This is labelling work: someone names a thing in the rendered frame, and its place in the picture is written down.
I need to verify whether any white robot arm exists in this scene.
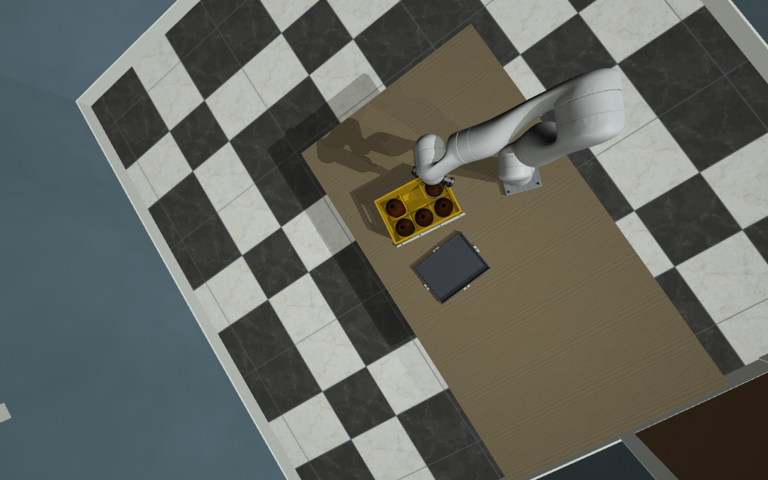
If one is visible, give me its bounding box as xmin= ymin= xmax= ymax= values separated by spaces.
xmin=415 ymin=68 xmax=625 ymax=187

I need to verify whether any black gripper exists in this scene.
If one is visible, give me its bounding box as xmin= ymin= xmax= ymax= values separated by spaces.
xmin=411 ymin=166 xmax=455 ymax=187

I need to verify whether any yellow bottle crate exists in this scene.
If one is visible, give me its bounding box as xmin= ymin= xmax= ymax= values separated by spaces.
xmin=374 ymin=177 xmax=461 ymax=244

